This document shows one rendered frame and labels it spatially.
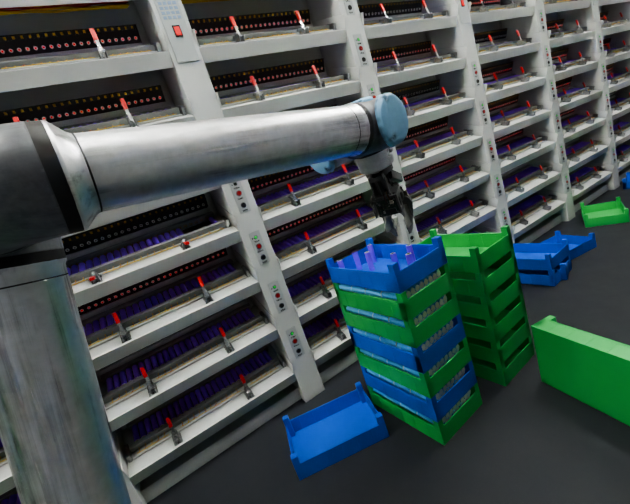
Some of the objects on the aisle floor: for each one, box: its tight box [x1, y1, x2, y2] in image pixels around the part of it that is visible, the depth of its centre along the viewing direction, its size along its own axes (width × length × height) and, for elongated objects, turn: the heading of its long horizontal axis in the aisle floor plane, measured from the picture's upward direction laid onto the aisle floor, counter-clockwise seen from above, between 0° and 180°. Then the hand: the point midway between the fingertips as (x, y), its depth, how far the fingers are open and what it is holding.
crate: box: [282, 381, 389, 480], centre depth 110 cm, size 30×20×8 cm
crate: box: [367, 383, 483, 446], centre depth 111 cm, size 30×20×8 cm
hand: (402, 229), depth 95 cm, fingers open, 3 cm apart
